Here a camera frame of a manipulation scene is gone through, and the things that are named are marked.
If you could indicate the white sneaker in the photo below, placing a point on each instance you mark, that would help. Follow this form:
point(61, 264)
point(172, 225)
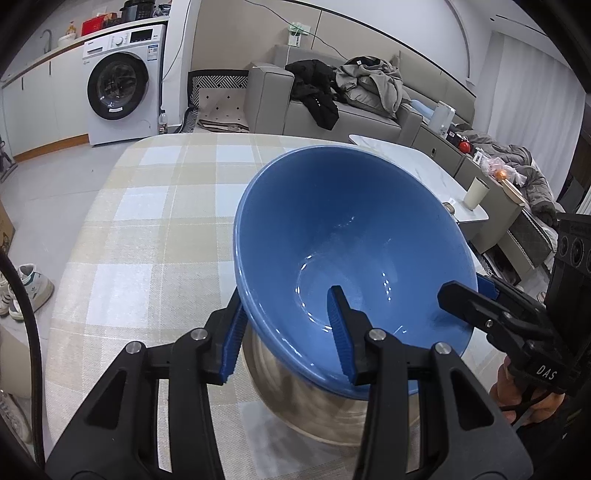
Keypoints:
point(34, 290)
point(7, 295)

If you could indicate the yellow bottle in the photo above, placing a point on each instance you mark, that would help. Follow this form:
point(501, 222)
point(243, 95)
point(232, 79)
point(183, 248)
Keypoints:
point(71, 30)

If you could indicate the grey sofa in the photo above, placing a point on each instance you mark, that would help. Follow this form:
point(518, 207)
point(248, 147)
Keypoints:
point(268, 97)

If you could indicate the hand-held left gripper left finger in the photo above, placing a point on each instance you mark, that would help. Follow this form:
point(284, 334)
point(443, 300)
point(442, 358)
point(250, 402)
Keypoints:
point(233, 341)

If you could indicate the white dish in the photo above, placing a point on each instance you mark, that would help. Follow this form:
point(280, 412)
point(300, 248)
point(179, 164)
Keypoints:
point(67, 39)

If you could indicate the grey clothes pile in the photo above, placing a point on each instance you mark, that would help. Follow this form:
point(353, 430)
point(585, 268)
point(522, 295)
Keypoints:
point(374, 85)

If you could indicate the clear plastic bottle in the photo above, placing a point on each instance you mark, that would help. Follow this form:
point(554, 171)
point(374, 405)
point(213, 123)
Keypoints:
point(162, 122)

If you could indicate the white lower kitchen cabinets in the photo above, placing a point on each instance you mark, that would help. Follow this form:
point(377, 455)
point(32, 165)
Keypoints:
point(41, 106)

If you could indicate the black jacket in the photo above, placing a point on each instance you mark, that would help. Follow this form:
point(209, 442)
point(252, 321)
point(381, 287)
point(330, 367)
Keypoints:
point(314, 97)

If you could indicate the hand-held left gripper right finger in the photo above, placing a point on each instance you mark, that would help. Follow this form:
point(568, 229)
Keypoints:
point(341, 337)

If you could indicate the red box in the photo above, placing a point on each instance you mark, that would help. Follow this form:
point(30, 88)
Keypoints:
point(94, 25)

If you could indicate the blue bowl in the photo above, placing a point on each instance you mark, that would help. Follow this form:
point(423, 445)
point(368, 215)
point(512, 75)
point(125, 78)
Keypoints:
point(300, 369)
point(351, 221)

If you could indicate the white washing machine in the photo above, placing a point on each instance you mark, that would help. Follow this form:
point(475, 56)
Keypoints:
point(120, 87)

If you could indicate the cardboard box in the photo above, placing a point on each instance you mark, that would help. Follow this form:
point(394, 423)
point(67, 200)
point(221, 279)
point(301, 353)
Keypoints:
point(5, 228)

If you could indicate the beige plate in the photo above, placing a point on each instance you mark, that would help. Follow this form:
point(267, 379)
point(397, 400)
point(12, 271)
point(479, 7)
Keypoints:
point(300, 410)

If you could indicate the white curtain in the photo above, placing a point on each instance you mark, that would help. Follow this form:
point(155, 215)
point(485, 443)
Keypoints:
point(535, 78)

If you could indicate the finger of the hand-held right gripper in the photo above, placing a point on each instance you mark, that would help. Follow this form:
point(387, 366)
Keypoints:
point(466, 302)
point(489, 285)

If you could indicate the black chevron cushion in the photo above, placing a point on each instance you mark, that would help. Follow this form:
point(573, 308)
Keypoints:
point(217, 81)

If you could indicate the light blue pillow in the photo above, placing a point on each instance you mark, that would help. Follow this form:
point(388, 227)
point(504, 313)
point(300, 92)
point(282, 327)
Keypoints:
point(422, 108)

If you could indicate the beige tumbler cup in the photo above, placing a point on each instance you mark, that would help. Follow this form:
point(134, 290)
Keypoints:
point(475, 194)

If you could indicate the green white wall charger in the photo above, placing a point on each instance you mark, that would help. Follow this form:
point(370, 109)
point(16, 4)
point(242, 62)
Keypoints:
point(298, 34)

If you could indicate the person's right hand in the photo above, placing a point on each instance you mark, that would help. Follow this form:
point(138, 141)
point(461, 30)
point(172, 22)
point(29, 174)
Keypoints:
point(503, 392)

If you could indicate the grey blanket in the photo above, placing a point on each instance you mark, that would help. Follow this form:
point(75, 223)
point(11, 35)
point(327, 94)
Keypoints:
point(531, 175)

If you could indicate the clear plastic bag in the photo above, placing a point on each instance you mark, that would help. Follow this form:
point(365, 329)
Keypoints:
point(501, 168)

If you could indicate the white diamond print cushion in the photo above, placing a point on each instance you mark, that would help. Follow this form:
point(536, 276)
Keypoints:
point(224, 108)

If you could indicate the red round object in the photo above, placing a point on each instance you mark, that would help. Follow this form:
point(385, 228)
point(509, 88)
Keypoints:
point(465, 146)

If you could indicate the chrome faucet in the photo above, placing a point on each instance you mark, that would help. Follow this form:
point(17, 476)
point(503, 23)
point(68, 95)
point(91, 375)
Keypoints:
point(47, 39)

